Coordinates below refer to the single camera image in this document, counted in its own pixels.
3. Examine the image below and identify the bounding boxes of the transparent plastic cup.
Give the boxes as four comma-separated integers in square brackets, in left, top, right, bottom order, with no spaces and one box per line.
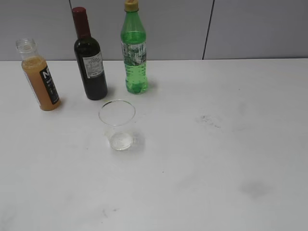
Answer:
[98,99,136,151]

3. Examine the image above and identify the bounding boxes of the NFC orange juice bottle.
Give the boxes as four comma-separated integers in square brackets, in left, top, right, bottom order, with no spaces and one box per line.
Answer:
[16,38,61,111]

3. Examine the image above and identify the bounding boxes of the green plastic soda bottle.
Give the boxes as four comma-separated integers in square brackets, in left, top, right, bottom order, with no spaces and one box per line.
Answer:
[120,0,148,94]

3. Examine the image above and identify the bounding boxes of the dark red wine bottle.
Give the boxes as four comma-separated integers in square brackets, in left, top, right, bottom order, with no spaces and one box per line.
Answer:
[72,7,108,101]

